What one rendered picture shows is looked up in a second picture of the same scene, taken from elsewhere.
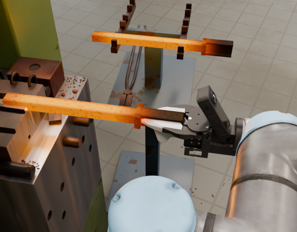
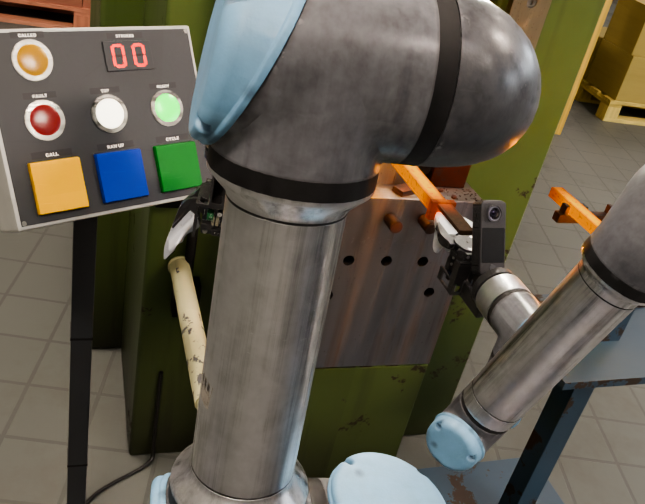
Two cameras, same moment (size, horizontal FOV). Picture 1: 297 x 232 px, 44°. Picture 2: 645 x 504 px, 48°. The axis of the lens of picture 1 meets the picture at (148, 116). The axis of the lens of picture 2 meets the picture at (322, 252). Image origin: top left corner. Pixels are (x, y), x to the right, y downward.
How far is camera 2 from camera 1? 86 cm
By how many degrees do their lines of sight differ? 46
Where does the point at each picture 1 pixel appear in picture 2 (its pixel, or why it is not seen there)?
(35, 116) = (386, 169)
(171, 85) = (618, 352)
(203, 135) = (458, 254)
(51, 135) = (379, 194)
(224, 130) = (477, 262)
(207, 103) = (478, 208)
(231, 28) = not seen: outside the picture
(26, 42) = not seen: hidden behind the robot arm
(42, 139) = not seen: hidden behind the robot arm
